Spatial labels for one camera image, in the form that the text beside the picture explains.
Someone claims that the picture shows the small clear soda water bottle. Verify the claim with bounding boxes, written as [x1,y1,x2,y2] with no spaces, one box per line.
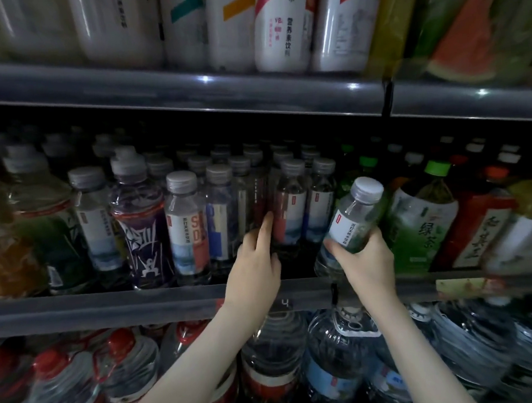
[310,174,390,278]

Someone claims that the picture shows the person's right hand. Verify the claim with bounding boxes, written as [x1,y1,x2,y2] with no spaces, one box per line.
[323,226,400,315]

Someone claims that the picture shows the person's left forearm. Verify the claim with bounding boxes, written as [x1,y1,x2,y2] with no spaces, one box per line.
[111,307,279,403]

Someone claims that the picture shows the person's right forearm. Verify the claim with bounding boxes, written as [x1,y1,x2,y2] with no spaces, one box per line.
[366,290,479,403]

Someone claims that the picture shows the row of large water jugs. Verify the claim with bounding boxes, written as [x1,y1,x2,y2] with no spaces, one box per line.
[0,291,532,403]

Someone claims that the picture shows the dark grey store shelving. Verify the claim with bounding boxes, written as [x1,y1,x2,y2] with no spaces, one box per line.
[0,0,532,403]

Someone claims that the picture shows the person's left hand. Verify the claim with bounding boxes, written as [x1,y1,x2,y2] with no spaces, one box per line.
[217,210,286,336]

